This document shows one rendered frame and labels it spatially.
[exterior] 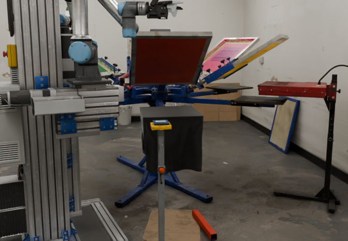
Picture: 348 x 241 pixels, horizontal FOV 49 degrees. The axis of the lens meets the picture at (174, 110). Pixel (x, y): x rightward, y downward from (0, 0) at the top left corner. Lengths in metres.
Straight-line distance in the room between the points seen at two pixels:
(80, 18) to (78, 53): 0.19
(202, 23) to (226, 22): 0.48
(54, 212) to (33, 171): 0.31
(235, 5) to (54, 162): 5.81
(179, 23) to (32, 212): 5.47
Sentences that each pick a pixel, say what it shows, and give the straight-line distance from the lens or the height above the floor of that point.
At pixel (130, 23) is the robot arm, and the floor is 1.57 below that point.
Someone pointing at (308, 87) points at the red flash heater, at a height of 1.10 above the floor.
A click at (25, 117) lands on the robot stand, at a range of 2.43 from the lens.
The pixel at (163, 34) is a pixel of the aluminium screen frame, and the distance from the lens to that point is 2.75.
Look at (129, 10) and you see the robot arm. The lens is 2.12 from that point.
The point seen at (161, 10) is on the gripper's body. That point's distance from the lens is 2.11.
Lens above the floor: 1.46
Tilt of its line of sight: 10 degrees down
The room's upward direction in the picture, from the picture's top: straight up
